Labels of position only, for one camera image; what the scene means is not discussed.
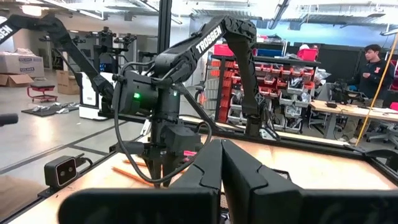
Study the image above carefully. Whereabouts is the white cardboard box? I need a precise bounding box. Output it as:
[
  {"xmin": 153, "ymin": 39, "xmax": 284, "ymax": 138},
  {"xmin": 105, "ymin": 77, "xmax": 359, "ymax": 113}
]
[{"xmin": 0, "ymin": 51, "xmax": 45, "ymax": 78}]

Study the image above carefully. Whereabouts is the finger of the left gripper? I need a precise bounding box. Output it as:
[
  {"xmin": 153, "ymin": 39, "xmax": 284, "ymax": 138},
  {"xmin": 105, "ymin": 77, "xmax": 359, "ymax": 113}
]
[
  {"xmin": 162, "ymin": 154, "xmax": 177, "ymax": 188},
  {"xmin": 145, "ymin": 155, "xmax": 163, "ymax": 188}
]

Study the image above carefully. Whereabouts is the black background equipment stand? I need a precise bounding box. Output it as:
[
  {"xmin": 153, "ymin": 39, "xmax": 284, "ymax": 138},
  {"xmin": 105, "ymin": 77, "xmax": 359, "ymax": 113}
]
[{"xmin": 85, "ymin": 26, "xmax": 137, "ymax": 75}]

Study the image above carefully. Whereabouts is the flat brown cardboard box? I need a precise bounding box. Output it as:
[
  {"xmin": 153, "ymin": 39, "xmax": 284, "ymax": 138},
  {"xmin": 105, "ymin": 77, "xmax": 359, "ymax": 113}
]
[{"xmin": 0, "ymin": 73, "xmax": 34, "ymax": 88}]

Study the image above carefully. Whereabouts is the black desktop device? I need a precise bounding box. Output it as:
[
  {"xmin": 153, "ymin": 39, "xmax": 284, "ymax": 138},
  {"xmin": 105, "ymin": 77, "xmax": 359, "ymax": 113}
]
[{"xmin": 329, "ymin": 79, "xmax": 369, "ymax": 105}]

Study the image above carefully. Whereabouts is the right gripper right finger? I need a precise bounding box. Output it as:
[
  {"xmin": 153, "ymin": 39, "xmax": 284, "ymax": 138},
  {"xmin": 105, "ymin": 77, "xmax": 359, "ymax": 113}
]
[{"xmin": 221, "ymin": 139, "xmax": 398, "ymax": 224}]

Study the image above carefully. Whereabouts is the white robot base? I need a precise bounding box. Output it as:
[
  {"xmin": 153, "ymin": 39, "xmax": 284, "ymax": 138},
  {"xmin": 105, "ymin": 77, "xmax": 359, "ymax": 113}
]
[{"xmin": 78, "ymin": 71, "xmax": 108, "ymax": 121}]

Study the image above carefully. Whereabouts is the black left wrist camera cable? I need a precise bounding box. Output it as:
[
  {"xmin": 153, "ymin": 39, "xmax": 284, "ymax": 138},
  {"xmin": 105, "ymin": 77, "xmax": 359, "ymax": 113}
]
[{"xmin": 112, "ymin": 60, "xmax": 213, "ymax": 184}]

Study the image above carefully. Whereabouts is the grey office chair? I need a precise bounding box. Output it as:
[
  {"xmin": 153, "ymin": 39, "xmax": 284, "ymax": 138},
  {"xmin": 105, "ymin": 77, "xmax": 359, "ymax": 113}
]
[{"xmin": 366, "ymin": 121, "xmax": 398, "ymax": 149}]

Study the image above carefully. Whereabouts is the black cylinder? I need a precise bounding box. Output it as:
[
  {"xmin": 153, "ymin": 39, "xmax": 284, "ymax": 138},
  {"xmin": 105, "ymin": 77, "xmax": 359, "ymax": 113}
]
[{"xmin": 0, "ymin": 113, "xmax": 19, "ymax": 128}]

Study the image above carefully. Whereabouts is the red rolling stool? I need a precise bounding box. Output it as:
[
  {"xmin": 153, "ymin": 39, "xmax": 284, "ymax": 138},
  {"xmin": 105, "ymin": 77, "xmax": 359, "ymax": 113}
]
[{"xmin": 26, "ymin": 81, "xmax": 58, "ymax": 103}]

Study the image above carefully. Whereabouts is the wooden desk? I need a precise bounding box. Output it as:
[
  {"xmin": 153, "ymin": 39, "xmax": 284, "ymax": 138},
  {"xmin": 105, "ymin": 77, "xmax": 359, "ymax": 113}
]
[{"xmin": 309, "ymin": 99, "xmax": 398, "ymax": 141}]

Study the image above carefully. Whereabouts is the yellow hanging cable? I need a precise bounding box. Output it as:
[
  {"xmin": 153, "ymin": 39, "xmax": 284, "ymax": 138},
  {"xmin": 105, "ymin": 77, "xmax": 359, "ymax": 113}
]
[{"xmin": 354, "ymin": 30, "xmax": 398, "ymax": 147}]

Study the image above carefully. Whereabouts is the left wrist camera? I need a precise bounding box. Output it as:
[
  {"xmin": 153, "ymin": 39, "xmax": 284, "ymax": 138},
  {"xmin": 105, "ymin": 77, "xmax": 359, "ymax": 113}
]
[{"xmin": 160, "ymin": 123, "xmax": 203, "ymax": 154}]

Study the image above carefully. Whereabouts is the orange pencil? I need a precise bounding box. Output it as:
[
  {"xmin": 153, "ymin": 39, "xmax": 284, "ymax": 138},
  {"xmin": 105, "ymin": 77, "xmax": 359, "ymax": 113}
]
[
  {"xmin": 111, "ymin": 166, "xmax": 155, "ymax": 187},
  {"xmin": 122, "ymin": 159, "xmax": 149, "ymax": 167}
]

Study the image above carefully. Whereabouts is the table-level camera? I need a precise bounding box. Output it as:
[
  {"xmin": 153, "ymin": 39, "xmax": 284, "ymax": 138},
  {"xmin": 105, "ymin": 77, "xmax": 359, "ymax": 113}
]
[{"xmin": 43, "ymin": 154, "xmax": 78, "ymax": 189}]

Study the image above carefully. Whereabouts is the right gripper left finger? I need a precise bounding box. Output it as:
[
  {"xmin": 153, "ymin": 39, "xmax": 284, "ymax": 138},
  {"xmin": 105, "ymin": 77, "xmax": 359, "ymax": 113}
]
[{"xmin": 58, "ymin": 139, "xmax": 223, "ymax": 224}]

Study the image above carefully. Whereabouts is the black shelf with red bins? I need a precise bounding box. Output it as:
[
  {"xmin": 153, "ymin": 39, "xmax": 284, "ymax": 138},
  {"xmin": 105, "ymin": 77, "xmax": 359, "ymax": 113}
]
[{"xmin": 210, "ymin": 43, "xmax": 322, "ymax": 135}]

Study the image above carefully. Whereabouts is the person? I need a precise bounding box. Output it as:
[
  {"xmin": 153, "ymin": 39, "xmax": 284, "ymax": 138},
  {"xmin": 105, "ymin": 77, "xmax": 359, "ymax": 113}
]
[{"xmin": 340, "ymin": 43, "xmax": 396, "ymax": 144}]

